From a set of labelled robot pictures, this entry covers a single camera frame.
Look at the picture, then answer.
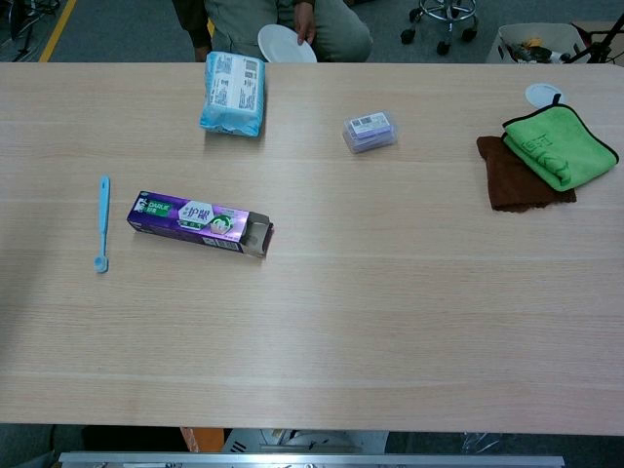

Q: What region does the white storage box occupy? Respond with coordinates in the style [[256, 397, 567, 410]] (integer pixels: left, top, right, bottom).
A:
[[485, 22, 605, 65]]

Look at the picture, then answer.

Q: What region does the aluminium rail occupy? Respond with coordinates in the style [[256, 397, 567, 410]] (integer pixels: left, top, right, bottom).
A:
[[58, 450, 566, 468]]

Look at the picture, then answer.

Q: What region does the black tripod stand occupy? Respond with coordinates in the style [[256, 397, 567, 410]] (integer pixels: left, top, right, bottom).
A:
[[567, 13, 624, 65]]

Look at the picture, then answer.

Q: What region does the white plate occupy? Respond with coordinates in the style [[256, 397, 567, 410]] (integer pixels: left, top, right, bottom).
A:
[[256, 23, 319, 64]]

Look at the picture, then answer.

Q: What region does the brown microfiber cloth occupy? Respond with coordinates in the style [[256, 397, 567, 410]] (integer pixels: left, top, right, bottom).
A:
[[476, 135, 578, 214]]

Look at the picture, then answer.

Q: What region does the light blue toothbrush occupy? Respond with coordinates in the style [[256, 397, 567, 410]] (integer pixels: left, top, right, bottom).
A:
[[94, 175, 111, 274]]

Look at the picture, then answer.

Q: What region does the blue wet wipes pack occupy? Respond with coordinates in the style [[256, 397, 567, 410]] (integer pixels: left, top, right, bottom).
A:
[[198, 51, 267, 138]]

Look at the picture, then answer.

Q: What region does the green microfiber cloth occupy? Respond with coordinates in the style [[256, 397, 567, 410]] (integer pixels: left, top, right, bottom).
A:
[[501, 95, 620, 192]]

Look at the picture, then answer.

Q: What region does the purple toothpaste box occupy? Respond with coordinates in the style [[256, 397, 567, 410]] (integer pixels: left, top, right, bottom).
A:
[[126, 190, 275, 258]]

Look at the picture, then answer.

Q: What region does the purple soap in clear case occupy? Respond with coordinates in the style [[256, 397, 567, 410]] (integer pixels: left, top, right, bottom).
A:
[[340, 110, 400, 155]]

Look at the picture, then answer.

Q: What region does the white round lid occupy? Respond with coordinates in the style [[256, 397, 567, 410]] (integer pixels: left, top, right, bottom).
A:
[[525, 83, 568, 109]]

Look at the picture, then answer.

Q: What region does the seated person in grey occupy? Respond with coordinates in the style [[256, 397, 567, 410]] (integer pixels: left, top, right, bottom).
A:
[[171, 0, 373, 63]]

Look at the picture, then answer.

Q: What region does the chrome swivel stool base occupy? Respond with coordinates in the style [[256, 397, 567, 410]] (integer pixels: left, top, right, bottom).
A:
[[400, 0, 480, 57]]

